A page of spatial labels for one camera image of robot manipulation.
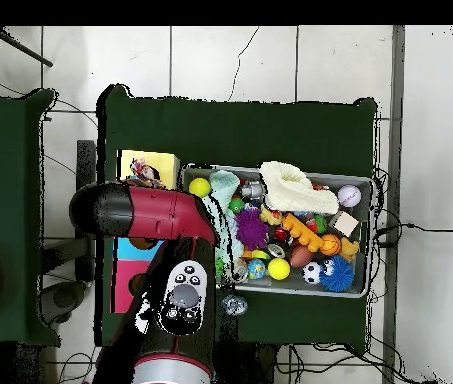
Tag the mint green knitted cloth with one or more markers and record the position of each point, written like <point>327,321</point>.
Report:
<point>226,184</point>

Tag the cream knitted cloth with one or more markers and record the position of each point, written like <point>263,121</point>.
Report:
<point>290,192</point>

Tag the multicolour knotted rag cloth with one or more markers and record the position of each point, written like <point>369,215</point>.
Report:
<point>146,172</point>

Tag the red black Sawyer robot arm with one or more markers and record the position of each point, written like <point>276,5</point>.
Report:
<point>158,212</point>

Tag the wooden box with three holes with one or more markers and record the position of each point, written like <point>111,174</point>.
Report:
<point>170,160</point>

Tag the shallow silver mesh bin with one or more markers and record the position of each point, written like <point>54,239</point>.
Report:
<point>330,294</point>

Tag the purple spiky rubber ball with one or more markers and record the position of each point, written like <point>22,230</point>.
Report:
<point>252,230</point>

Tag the yellow tennis ball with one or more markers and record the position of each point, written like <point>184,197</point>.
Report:
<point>278,268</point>

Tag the clear glitter ball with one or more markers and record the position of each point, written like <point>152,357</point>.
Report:
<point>234,305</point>

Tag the small soccer ball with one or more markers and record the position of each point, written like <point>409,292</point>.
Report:
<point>310,273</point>

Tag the small orange basketball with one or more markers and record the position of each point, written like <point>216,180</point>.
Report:
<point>330,244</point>

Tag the large wooden cube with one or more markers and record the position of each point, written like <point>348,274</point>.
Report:
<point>346,224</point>

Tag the white baseball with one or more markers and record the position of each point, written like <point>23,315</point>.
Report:
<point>348,195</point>

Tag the blue spiky rubber ball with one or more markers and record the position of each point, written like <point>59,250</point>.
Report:
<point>338,276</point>

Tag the black metal stand bar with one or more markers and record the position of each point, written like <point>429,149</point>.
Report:
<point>84,160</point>

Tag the dark green side table cloth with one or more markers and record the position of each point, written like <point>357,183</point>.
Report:
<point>6,160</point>

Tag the black tripod leg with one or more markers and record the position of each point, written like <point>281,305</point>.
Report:
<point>26,49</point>

